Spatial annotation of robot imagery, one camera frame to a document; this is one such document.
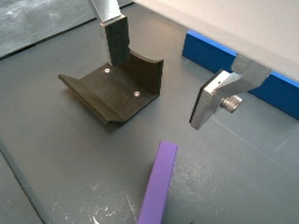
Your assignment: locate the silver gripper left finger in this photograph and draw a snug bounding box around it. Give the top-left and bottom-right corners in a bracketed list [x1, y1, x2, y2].
[88, 0, 130, 67]

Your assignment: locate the blue foam shape board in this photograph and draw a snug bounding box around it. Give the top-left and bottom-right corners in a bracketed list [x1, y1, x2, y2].
[181, 29, 299, 121]

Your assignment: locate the purple double-square block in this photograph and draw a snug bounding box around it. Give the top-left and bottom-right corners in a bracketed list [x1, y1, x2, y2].
[137, 141, 177, 224]

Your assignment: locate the black curved holder stand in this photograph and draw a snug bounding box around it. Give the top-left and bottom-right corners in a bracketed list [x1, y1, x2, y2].
[58, 52, 164, 123]

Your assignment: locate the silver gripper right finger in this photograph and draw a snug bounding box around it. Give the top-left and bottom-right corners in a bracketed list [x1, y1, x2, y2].
[189, 54, 271, 130]

